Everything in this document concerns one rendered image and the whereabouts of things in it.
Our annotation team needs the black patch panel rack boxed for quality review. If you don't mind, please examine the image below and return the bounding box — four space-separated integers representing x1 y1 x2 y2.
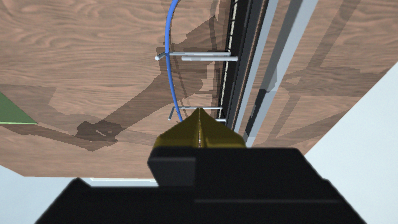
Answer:
169 0 318 147

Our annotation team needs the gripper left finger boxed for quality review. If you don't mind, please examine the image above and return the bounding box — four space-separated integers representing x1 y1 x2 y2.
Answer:
152 108 200 149

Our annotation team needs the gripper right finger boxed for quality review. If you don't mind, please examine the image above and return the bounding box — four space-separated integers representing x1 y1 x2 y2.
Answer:
200 107 247 147

